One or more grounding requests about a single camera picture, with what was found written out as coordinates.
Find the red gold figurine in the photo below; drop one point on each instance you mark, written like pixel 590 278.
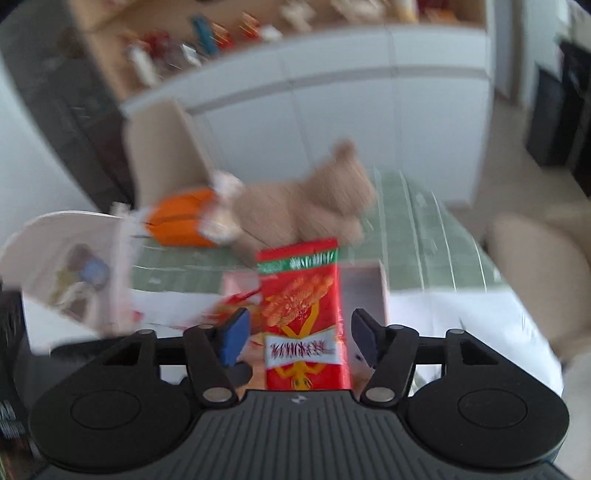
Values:
pixel 221 36
pixel 249 26

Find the pink cardboard box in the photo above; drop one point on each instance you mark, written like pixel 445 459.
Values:
pixel 369 295

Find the white sideboard with wooden shelf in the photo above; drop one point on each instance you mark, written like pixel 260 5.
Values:
pixel 323 92

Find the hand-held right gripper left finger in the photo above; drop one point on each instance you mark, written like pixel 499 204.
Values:
pixel 235 337

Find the black appliance stand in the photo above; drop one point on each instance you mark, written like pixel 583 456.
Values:
pixel 554 115

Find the red packet with orange print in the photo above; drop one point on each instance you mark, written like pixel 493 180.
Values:
pixel 300 314

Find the white cartoon printed bag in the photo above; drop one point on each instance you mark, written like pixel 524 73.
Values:
pixel 46 240

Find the white thermos bottle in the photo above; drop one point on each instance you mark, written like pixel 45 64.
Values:
pixel 141 67

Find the glass door cabinet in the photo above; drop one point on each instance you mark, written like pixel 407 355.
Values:
pixel 60 92

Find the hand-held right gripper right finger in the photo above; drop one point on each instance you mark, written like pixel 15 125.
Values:
pixel 367 334

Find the teal thermos bottle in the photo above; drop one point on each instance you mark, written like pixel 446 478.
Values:
pixel 203 34

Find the brown teddy bear plush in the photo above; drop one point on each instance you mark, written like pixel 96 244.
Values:
pixel 300 207

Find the orange tissue pouch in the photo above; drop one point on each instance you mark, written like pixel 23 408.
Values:
pixel 180 226

